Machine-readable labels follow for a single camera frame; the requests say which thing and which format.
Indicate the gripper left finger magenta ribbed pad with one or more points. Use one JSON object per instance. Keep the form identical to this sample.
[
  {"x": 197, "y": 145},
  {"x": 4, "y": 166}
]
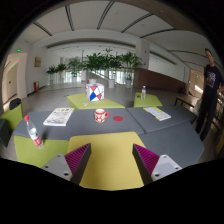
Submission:
[{"x": 71, "y": 166}]

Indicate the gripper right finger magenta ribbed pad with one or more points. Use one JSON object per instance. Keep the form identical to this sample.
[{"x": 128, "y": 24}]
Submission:
[{"x": 153, "y": 167}]

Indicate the distant clear water bottle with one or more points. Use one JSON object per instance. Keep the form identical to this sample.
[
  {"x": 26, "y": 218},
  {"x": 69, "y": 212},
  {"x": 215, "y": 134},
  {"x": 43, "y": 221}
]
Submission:
[{"x": 143, "y": 92}]

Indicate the colourful magazine on left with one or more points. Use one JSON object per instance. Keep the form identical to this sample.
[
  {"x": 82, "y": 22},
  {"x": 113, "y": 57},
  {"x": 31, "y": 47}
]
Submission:
[{"x": 59, "y": 117}]

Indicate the yellow white booklet on right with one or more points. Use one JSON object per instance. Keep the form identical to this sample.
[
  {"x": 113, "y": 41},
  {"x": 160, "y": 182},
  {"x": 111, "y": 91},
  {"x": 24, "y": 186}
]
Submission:
[{"x": 157, "y": 113}]

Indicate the red and white mug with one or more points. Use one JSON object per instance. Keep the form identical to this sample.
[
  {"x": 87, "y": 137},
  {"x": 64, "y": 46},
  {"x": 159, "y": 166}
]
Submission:
[{"x": 101, "y": 115}]

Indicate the red round coaster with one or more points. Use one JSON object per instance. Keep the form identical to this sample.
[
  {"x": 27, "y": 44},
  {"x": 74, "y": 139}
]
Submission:
[{"x": 118, "y": 118}]

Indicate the green chair on left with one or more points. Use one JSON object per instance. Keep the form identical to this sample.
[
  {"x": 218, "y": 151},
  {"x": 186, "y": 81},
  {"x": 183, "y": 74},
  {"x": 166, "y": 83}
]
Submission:
[{"x": 13, "y": 117}]

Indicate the wooden bench on right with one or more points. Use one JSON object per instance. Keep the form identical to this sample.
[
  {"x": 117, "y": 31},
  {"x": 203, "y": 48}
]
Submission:
[{"x": 186, "y": 99}]

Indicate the white red blue patterned cube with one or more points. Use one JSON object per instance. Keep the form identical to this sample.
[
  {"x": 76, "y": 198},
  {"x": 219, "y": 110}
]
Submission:
[{"x": 95, "y": 92}]

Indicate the black backpack on chair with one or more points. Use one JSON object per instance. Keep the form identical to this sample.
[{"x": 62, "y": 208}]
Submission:
[{"x": 14, "y": 103}]

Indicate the red fire extinguisher box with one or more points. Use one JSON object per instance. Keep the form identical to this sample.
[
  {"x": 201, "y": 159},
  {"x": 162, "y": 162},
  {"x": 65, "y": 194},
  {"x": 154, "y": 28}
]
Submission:
[{"x": 36, "y": 86}]

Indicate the potted plant right white pot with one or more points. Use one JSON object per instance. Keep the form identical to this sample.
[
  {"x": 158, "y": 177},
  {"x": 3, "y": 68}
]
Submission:
[{"x": 130, "y": 62}]

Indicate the person in black t-shirt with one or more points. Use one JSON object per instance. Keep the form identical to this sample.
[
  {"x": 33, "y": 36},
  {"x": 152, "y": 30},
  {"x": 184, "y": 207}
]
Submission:
[{"x": 213, "y": 85}]

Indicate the potted plant in white pot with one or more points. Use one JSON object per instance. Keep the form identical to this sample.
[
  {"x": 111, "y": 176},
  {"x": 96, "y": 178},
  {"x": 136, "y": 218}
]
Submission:
[{"x": 111, "y": 63}]

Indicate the framed notice on wall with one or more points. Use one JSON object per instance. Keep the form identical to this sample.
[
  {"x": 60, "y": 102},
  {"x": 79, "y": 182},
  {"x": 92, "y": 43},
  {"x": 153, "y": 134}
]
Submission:
[{"x": 37, "y": 62}]

